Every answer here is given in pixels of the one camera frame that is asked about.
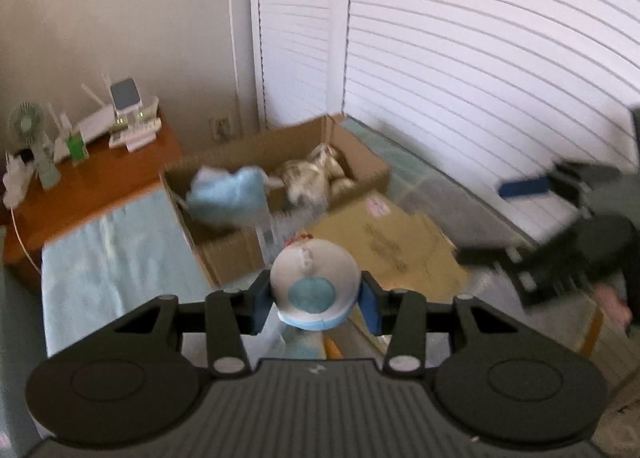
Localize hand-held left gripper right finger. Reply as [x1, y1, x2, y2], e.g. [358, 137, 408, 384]
[357, 272, 521, 375]

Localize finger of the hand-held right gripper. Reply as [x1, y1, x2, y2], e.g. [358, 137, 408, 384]
[499, 163, 596, 209]
[457, 225, 588, 269]

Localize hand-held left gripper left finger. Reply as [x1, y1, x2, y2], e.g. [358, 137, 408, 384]
[112, 272, 276, 377]

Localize blue and white plush toy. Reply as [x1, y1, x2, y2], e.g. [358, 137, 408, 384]
[269, 237, 362, 331]

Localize cardboard box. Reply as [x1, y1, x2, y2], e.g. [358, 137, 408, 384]
[160, 112, 392, 289]

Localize blue face mask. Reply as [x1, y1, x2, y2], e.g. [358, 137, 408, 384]
[186, 165, 284, 229]

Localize person's right hand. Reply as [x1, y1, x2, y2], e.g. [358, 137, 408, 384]
[594, 284, 634, 327]

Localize brown paper wrapped package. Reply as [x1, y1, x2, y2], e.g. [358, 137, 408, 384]
[304, 190, 472, 341]

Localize white louvered door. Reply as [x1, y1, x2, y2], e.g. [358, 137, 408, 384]
[248, 0, 352, 129]
[343, 0, 640, 243]

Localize grey plaid blanket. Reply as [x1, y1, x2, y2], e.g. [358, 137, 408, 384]
[41, 118, 640, 439]

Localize wooden nightstand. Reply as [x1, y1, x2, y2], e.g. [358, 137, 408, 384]
[0, 110, 184, 279]

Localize white remote control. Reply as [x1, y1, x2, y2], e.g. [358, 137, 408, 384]
[108, 119, 164, 153]

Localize small green bottle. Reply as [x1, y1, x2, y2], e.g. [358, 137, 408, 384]
[67, 135, 89, 167]

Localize white router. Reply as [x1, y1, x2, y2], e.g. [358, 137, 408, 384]
[49, 72, 162, 162]

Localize white device on stand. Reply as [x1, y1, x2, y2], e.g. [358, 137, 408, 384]
[108, 78, 145, 135]

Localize white power strip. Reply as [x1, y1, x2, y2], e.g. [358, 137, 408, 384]
[2, 152, 40, 209]

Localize small green desk fan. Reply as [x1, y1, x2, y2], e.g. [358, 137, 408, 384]
[7, 102, 62, 189]

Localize wall socket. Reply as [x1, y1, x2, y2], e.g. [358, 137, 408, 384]
[209, 116, 235, 141]

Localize white power cable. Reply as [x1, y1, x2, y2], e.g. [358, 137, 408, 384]
[9, 205, 44, 279]

